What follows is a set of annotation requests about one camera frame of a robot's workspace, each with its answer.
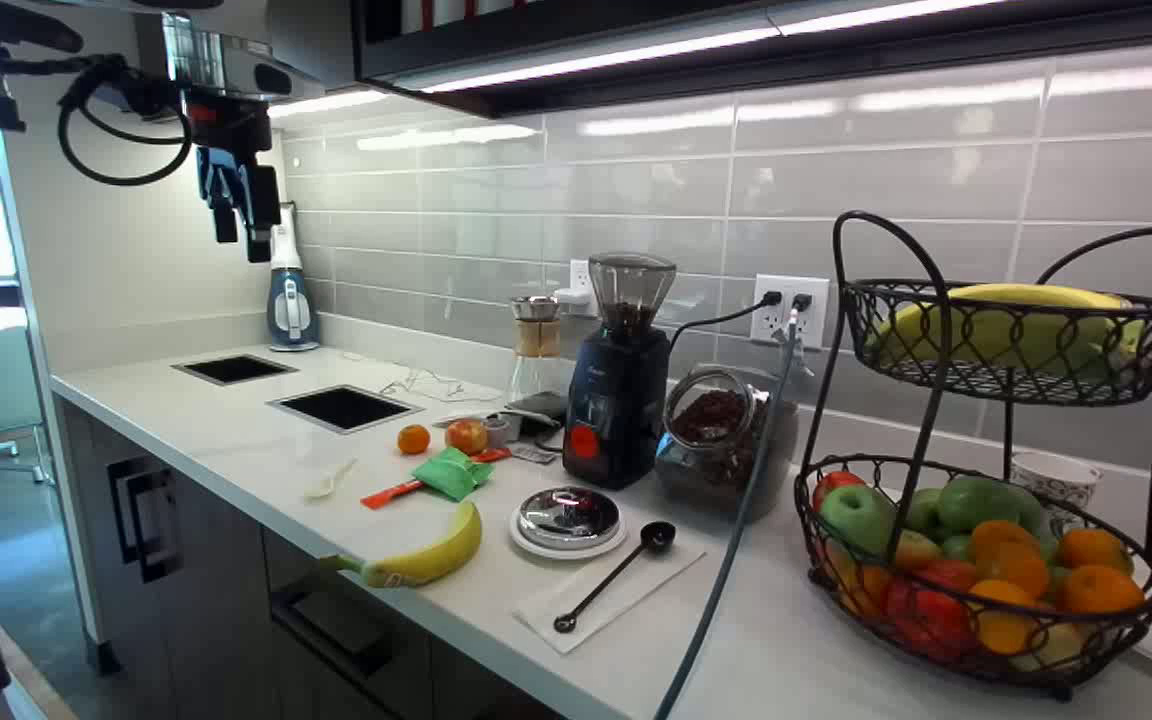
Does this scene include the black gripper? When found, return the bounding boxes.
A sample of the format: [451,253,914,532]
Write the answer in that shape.
[181,85,284,269]

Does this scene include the dark red apple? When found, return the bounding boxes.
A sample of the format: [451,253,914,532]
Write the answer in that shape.
[813,463,871,503]

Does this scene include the small green apple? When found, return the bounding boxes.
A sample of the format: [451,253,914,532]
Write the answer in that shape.
[900,485,953,540]

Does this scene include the yellow-red apple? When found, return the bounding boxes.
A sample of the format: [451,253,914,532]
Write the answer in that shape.
[892,527,948,576]

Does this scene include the large green apple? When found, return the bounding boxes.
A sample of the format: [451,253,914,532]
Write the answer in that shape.
[931,473,1047,535]

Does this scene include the pale yellow apple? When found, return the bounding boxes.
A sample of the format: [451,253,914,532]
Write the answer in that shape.
[1014,616,1092,676]

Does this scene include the clear plastic wrap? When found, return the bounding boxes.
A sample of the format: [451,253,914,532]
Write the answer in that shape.
[381,364,509,412]

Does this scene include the white plastic utensil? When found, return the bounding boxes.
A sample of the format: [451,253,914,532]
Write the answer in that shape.
[306,458,364,507]

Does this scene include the small orange tangerine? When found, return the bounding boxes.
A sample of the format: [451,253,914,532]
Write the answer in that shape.
[391,419,437,462]

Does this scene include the spice jars with lids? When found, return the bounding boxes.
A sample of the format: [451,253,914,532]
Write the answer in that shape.
[511,292,567,361]

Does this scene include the red-orange round fruit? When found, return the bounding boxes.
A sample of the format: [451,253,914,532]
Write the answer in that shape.
[445,418,498,462]

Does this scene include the orange strip wrapper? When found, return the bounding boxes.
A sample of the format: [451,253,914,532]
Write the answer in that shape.
[360,478,428,518]

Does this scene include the green packet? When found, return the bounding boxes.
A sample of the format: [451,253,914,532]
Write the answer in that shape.
[413,443,494,507]

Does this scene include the white bottle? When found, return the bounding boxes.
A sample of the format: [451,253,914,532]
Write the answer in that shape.
[554,258,600,325]

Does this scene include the black foil packet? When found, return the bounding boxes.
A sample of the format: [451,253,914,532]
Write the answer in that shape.
[490,390,573,468]

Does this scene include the dark lower cabinet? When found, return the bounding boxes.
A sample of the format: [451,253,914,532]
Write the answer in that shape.
[54,397,567,720]

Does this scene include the dark cabinet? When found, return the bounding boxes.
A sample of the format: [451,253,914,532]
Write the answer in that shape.
[350,0,1152,121]
[54,397,567,720]

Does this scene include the yellow banana green stem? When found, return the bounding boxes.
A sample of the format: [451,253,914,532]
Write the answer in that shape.
[328,496,490,593]

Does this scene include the black coffee grinder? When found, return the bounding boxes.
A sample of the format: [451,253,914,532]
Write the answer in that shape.
[559,253,680,493]

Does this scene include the dark upper cabinet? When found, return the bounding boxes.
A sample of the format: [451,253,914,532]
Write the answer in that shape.
[350,0,1152,121]

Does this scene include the glass coffee jar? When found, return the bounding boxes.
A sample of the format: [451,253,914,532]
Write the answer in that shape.
[652,364,801,521]

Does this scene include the black measuring spoon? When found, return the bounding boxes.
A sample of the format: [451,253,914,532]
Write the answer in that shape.
[548,518,680,637]

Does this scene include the white paper napkin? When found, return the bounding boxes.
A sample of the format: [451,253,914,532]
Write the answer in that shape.
[511,527,713,655]

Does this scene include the orange fruit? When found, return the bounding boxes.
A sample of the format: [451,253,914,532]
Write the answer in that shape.
[1052,524,1131,576]
[1057,561,1150,620]
[989,540,1057,600]
[841,561,900,620]
[968,576,1045,655]
[968,518,1039,563]

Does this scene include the greenish yellow banana bunch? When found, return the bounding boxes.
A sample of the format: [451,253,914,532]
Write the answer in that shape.
[871,299,1150,379]

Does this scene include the ripe yellow banana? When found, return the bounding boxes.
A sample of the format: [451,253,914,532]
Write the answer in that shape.
[944,277,1138,321]

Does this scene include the patterned white bowl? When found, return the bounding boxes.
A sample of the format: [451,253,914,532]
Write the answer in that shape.
[1010,448,1102,512]

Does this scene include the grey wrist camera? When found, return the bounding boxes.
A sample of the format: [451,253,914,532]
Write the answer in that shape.
[249,62,298,99]

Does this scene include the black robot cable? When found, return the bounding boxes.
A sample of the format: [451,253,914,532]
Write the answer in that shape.
[54,51,197,193]

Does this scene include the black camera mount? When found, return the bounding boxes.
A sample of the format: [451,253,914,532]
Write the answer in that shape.
[0,0,87,136]

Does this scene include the black cabinet handle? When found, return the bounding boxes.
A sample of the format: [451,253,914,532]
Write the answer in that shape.
[103,458,151,563]
[134,468,188,587]

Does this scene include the black drawer handle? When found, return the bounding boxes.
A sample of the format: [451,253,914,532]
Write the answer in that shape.
[267,574,400,676]

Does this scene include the black grinder power cable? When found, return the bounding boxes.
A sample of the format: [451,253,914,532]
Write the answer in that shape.
[665,290,788,352]

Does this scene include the blue hose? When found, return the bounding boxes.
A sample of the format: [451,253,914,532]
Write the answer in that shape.
[652,314,810,720]

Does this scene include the black wire two-tier rack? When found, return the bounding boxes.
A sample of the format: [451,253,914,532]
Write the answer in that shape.
[793,209,1152,701]

